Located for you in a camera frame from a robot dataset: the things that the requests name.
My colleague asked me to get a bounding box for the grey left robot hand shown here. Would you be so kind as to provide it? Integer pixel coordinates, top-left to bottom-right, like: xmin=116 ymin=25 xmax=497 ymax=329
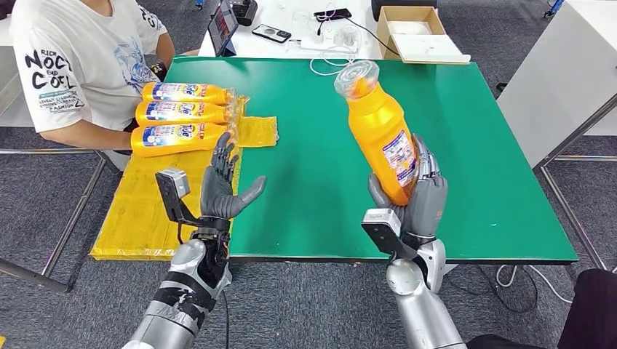
xmin=199 ymin=132 xmax=267 ymax=220

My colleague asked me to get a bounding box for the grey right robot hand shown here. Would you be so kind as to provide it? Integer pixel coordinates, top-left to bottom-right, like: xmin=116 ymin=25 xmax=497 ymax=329
xmin=367 ymin=134 xmax=449 ymax=239

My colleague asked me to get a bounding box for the orange detergent bottle clear cap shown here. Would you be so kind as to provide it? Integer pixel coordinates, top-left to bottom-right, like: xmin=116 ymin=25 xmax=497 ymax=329
xmin=333 ymin=60 xmax=419 ymax=207
xmin=141 ymin=81 xmax=237 ymax=106
xmin=130 ymin=121 xmax=238 ymax=159
xmin=135 ymin=100 xmax=237 ymax=128

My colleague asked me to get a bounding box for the yellow plastic sheet mat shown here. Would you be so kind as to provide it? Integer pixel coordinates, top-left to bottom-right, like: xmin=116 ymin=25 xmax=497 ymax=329
xmin=89 ymin=96 xmax=281 ymax=262

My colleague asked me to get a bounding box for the white table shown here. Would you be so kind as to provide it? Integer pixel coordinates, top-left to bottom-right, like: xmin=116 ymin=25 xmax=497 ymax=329
xmin=197 ymin=0 xmax=386 ymax=61

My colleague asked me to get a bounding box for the white box lid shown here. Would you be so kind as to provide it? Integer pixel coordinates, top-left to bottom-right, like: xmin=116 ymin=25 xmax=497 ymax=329
xmin=391 ymin=33 xmax=472 ymax=65

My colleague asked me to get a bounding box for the dark tablet with stand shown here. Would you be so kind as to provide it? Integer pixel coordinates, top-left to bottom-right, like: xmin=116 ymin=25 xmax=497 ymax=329
xmin=208 ymin=0 xmax=240 ymax=57

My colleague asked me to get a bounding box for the black smartphone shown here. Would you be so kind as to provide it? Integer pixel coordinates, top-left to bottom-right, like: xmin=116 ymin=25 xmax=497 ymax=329
xmin=251 ymin=24 xmax=292 ymax=44

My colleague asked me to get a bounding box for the brown cardboard box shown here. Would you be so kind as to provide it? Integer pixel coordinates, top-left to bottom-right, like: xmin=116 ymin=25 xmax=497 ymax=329
xmin=376 ymin=5 xmax=448 ymax=63

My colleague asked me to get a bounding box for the white item in box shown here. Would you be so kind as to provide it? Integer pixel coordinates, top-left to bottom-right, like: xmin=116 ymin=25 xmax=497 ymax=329
xmin=389 ymin=20 xmax=434 ymax=36

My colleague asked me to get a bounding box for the white power strip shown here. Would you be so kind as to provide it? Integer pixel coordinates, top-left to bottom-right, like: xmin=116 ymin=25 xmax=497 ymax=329
xmin=299 ymin=37 xmax=360 ymax=54

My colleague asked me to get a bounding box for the black controller device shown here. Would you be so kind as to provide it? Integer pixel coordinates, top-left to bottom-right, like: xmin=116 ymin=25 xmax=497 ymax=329
xmin=228 ymin=0 xmax=259 ymax=28

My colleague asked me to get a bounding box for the white charger plug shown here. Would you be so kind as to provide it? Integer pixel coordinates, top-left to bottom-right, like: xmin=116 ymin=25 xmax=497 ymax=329
xmin=333 ymin=25 xmax=362 ymax=48

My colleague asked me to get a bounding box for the person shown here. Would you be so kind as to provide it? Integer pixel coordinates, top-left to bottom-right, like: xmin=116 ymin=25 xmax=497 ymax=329
xmin=9 ymin=0 xmax=201 ymax=151
xmin=465 ymin=268 xmax=617 ymax=349

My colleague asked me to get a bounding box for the white desk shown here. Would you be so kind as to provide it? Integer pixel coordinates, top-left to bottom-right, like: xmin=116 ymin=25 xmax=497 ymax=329
xmin=0 ymin=28 xmax=39 ymax=129

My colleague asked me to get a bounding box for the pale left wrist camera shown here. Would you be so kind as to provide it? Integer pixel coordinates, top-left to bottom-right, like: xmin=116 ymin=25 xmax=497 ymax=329
xmin=154 ymin=168 xmax=206 ymax=228

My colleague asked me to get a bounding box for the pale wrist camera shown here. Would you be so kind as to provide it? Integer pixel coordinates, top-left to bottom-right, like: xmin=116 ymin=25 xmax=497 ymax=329
xmin=154 ymin=168 xmax=206 ymax=228
xmin=361 ymin=208 xmax=418 ymax=261

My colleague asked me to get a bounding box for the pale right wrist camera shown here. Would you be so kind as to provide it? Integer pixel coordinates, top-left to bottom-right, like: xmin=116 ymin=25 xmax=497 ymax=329
xmin=361 ymin=208 xmax=418 ymax=261

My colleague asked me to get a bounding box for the black floor cable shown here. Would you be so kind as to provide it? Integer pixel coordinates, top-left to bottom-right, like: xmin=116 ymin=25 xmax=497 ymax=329
xmin=445 ymin=265 xmax=538 ymax=314

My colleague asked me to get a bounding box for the white floor cable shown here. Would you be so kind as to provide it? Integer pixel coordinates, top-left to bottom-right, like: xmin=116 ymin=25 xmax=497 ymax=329
xmin=494 ymin=263 xmax=573 ymax=305

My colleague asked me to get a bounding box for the chrome metal frame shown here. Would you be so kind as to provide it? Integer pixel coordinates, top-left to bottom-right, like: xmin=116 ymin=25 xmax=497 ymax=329
xmin=0 ymin=144 xmax=122 ymax=294
xmin=532 ymin=94 xmax=617 ymax=270

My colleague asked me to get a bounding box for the black phone with cable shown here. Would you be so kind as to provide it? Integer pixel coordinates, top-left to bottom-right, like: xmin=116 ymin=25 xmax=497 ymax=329
xmin=314 ymin=8 xmax=353 ymax=23

